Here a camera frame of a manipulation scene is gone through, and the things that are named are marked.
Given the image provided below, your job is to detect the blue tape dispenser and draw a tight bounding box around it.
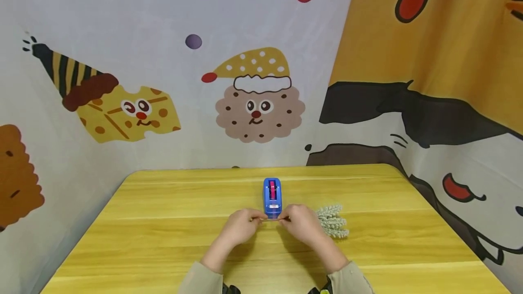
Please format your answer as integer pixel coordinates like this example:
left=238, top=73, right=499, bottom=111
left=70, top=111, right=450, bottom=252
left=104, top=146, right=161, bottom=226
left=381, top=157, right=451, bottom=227
left=263, top=177, right=282, bottom=220

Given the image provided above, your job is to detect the white fuzzy plant sprig bunch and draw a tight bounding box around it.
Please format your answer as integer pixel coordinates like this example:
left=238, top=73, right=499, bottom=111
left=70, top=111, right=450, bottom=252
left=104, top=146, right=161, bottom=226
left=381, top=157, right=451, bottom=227
left=315, top=204, right=350, bottom=240

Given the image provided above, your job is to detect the person's left forearm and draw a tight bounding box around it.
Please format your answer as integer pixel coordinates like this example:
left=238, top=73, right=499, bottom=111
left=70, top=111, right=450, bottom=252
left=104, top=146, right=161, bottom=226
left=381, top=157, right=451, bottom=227
left=177, top=248, right=230, bottom=294

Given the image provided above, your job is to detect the person's right forearm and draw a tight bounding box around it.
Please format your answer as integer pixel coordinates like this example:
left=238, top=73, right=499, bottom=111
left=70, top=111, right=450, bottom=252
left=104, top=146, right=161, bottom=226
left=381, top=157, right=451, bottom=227
left=314, top=243, right=375, bottom=294

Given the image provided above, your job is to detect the person's left hand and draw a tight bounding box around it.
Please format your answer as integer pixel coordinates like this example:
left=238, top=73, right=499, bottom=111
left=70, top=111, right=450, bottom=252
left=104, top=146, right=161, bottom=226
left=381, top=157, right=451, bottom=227
left=217, top=209, right=268, bottom=260

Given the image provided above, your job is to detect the person's right hand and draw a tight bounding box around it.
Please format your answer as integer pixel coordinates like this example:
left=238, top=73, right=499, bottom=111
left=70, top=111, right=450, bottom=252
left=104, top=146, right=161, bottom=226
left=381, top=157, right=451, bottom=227
left=278, top=204, right=332, bottom=258

